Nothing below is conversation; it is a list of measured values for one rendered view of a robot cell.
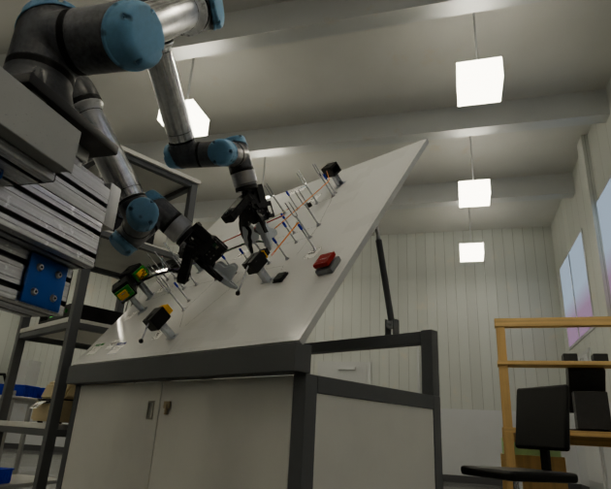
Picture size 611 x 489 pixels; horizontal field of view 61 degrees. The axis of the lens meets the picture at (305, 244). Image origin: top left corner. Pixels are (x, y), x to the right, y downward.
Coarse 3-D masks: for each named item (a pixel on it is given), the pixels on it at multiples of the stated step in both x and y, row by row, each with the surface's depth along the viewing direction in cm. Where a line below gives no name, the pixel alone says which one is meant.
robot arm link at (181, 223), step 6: (180, 216) 144; (174, 222) 142; (180, 222) 143; (186, 222) 144; (168, 228) 142; (174, 228) 142; (180, 228) 142; (186, 228) 143; (168, 234) 143; (174, 234) 142; (180, 234) 143; (174, 240) 144
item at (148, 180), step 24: (96, 168) 252; (144, 168) 244; (168, 168) 250; (168, 192) 273; (192, 192) 259; (192, 216) 256; (96, 264) 268; (120, 264) 266; (144, 264) 264; (168, 264) 254; (72, 312) 204; (24, 336) 233; (48, 336) 242; (72, 336) 202; (96, 336) 235; (0, 408) 227; (0, 432) 225; (24, 432) 203; (48, 432) 189; (48, 456) 187
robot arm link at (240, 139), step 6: (228, 138) 156; (234, 138) 156; (240, 138) 157; (240, 144) 155; (246, 144) 159; (246, 150) 157; (246, 156) 157; (246, 162) 157; (234, 168) 157; (240, 168) 156; (246, 168) 157; (252, 168) 159
